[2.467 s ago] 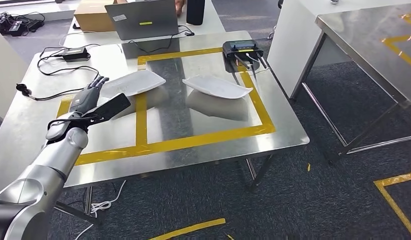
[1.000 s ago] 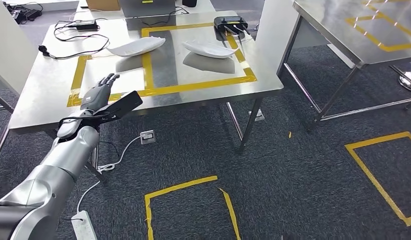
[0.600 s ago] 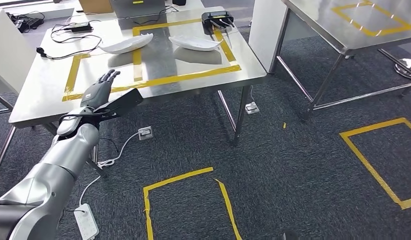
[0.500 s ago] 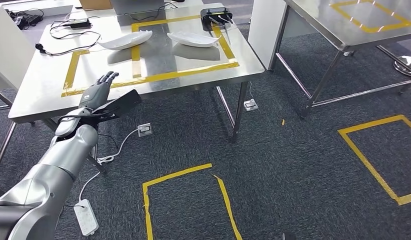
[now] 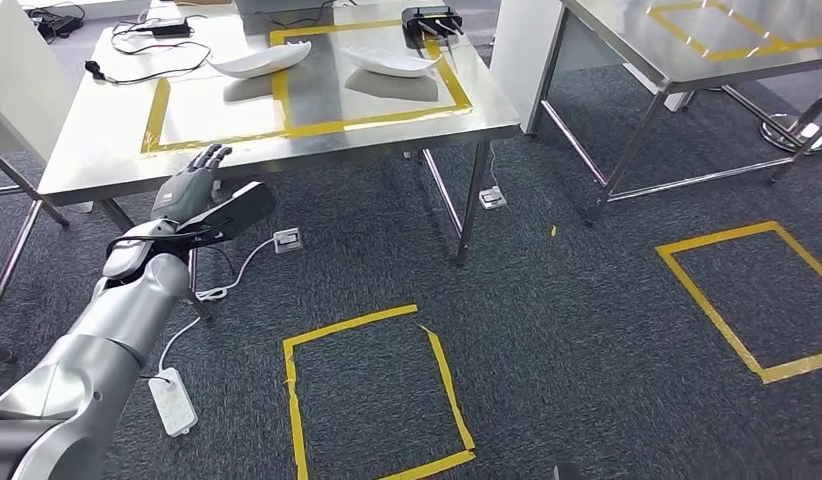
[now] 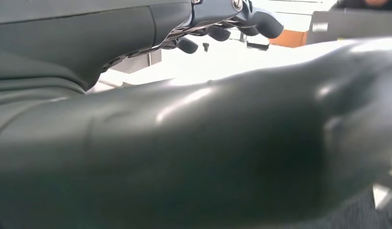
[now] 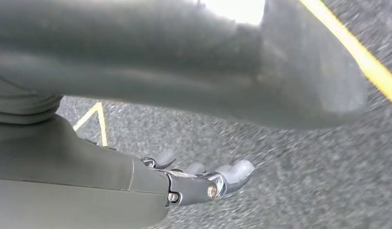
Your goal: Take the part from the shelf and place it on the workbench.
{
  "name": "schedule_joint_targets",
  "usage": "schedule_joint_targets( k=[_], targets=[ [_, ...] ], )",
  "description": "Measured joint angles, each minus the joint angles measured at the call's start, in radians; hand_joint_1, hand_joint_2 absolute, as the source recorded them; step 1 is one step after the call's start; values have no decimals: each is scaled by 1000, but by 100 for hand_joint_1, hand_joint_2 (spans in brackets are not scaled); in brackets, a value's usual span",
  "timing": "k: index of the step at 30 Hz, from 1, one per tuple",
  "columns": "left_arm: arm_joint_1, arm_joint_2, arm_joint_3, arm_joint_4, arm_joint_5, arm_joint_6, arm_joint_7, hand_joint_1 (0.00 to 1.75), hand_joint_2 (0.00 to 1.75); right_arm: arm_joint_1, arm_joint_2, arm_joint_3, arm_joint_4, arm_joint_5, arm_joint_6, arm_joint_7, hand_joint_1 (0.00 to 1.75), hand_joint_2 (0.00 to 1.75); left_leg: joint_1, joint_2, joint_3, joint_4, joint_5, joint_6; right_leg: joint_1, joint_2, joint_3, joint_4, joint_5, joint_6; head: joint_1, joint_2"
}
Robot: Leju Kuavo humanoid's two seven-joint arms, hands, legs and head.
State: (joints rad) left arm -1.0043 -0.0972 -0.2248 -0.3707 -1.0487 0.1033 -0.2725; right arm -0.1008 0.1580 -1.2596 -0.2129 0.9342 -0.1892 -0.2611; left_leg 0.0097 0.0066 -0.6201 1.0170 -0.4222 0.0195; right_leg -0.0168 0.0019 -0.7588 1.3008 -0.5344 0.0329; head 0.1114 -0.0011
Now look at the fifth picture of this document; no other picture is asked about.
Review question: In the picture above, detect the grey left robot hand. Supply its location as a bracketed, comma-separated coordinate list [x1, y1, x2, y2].
[150, 144, 235, 225]

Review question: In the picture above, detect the silver round stanchion base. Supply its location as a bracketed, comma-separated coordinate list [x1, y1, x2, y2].
[760, 113, 822, 155]

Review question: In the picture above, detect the white curved plastic part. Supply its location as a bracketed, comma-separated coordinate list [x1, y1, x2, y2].
[207, 40, 313, 81]
[341, 46, 444, 79]

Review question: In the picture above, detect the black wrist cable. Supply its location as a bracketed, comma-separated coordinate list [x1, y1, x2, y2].
[106, 223, 237, 276]

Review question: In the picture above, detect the black power adapter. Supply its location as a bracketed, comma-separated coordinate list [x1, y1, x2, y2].
[149, 18, 192, 38]

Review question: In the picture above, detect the black cable bundle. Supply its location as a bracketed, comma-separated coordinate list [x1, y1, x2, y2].
[25, 1, 88, 42]

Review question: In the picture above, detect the white power strip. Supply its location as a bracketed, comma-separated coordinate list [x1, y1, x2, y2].
[147, 367, 199, 439]

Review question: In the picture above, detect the black router with antennas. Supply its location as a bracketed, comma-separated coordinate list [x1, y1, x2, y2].
[400, 5, 465, 51]

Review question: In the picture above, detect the yellow tape rectangle on table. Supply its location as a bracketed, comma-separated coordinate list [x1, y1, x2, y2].
[646, 0, 822, 63]

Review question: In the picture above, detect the white board panel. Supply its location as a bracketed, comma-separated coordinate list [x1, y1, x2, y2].
[626, 62, 694, 113]
[488, 0, 568, 137]
[0, 0, 74, 167]

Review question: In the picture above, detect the steel workbench table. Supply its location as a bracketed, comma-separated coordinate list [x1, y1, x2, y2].
[36, 0, 522, 323]

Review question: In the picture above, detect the black cable with plug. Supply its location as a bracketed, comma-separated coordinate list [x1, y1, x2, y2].
[84, 13, 214, 87]

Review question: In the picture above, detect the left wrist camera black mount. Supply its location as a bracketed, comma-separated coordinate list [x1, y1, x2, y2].
[175, 182, 278, 250]

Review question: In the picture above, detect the white coiled cable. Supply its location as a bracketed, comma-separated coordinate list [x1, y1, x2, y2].
[157, 237, 278, 379]

